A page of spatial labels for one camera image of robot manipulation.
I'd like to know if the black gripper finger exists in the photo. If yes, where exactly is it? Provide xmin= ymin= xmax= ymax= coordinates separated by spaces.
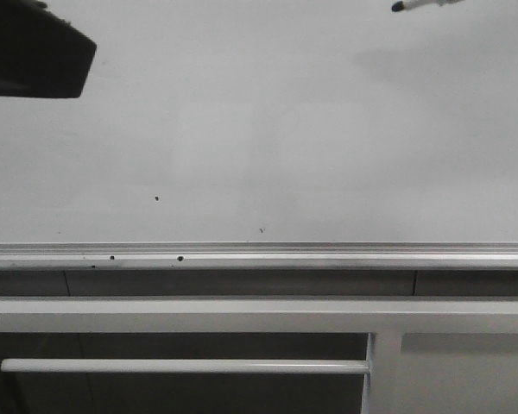
xmin=0 ymin=1 xmax=97 ymax=99

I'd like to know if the white whiteboard marker black tip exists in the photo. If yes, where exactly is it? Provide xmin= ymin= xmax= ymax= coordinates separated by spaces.
xmin=391 ymin=0 xmax=461 ymax=13

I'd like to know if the white whiteboard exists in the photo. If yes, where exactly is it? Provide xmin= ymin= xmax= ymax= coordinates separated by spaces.
xmin=0 ymin=1 xmax=518 ymax=243

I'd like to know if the aluminium whiteboard tray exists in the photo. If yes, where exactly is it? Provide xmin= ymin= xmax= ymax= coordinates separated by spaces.
xmin=0 ymin=242 xmax=518 ymax=270

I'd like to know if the white horizontal metal rod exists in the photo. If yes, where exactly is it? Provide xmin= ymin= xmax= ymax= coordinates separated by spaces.
xmin=0 ymin=359 xmax=370 ymax=374

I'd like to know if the white metal stand frame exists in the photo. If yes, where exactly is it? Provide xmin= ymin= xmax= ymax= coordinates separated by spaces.
xmin=0 ymin=298 xmax=518 ymax=413

